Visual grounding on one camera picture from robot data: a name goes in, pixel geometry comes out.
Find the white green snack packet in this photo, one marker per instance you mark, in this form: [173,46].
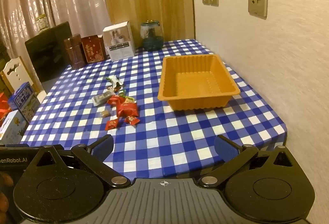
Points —
[115,81]

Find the large beige wall socket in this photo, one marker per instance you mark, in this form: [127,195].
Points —
[257,3]

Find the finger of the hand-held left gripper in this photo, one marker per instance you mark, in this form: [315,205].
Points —
[18,146]

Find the dark glass jar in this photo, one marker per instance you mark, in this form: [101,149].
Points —
[152,36]

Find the person's left hand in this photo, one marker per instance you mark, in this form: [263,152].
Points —
[4,180]

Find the large red snack packet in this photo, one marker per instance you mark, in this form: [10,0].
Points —
[127,109]

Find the brown candy packet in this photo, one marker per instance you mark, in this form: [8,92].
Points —
[117,88]

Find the brown tin canister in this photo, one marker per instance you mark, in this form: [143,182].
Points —
[74,52]

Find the white wooden chair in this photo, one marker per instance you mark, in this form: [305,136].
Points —
[15,72]

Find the blue milk carton box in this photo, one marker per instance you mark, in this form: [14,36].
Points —
[24,102]

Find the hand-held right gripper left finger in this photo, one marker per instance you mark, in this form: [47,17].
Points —
[104,147]

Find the small glass jar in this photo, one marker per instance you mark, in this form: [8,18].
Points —
[42,23]

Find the blue white checked tablecloth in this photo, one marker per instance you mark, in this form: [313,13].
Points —
[180,131]

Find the white product box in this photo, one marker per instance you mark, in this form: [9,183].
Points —
[119,41]

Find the green candy packet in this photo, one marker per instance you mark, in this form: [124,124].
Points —
[122,93]

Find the tan candy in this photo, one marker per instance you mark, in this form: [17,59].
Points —
[104,114]

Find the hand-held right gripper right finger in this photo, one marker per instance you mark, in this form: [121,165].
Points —
[226,147]

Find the red tea box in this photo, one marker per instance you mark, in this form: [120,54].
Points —
[93,49]

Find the yellow snack packet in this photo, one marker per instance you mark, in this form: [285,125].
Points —
[130,100]

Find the orange plastic tray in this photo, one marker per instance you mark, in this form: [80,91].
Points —
[198,85]

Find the white printed carton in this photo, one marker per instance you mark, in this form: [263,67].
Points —
[11,127]

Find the small red candy packet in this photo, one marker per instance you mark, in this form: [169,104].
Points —
[131,120]
[114,100]
[112,124]

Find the clear long snack packet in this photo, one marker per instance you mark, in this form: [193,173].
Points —
[102,99]

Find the black monitor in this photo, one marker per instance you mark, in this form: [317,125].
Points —
[48,52]

